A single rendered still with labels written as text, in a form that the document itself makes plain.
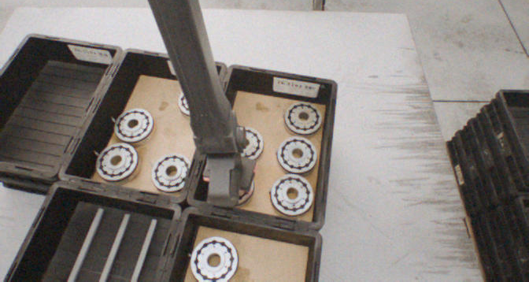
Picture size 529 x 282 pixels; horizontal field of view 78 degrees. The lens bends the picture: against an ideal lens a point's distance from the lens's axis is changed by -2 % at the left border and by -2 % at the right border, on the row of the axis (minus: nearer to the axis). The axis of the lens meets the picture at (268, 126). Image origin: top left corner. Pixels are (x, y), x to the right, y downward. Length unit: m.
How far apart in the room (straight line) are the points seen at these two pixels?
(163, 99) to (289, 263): 0.56
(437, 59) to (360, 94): 1.33
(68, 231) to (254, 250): 0.44
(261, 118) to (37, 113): 0.64
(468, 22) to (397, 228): 2.06
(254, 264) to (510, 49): 2.40
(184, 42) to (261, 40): 0.90
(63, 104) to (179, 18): 0.76
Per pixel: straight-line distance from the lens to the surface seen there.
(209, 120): 0.52
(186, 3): 0.40
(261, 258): 0.81
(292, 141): 0.88
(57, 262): 0.93
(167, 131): 0.95
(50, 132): 1.08
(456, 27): 2.77
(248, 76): 0.94
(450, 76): 2.42
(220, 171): 0.60
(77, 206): 0.95
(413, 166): 1.12
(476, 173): 1.72
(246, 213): 0.73
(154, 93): 1.04
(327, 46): 1.32
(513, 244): 1.59
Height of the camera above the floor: 1.64
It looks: 60 degrees down
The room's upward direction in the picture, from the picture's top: 3 degrees clockwise
